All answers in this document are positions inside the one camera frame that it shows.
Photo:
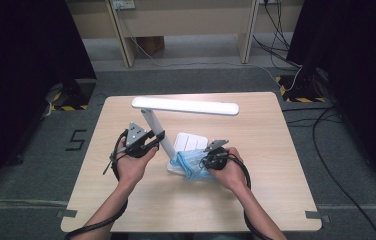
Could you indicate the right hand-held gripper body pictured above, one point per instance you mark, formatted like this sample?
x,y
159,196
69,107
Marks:
x,y
216,160

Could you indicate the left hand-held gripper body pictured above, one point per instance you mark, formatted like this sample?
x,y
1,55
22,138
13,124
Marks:
x,y
135,136

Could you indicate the blue striped cleaning cloth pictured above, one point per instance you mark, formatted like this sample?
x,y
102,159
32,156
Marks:
x,y
192,165

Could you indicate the white folding desk lamp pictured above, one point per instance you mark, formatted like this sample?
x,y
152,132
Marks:
x,y
189,106

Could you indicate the person's right hand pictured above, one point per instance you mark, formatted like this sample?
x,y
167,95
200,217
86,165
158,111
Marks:
x,y
232,173

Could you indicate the person's left hand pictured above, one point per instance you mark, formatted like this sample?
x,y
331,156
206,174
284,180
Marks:
x,y
131,170

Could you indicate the black stand base hazard tape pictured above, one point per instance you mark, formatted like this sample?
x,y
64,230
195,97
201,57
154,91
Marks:
x,y
301,90
74,96

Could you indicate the brown cardboard box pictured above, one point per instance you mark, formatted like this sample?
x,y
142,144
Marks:
x,y
151,45

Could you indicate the grey tape piece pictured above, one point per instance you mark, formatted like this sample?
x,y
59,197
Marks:
x,y
314,215
66,213

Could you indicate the light wooden desk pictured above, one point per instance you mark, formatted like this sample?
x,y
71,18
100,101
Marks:
x,y
182,23

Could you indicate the black curtain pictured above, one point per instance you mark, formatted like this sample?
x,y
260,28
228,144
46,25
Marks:
x,y
362,83
19,83

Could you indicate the white power strip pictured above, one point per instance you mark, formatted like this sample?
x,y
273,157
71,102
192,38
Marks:
x,y
123,4

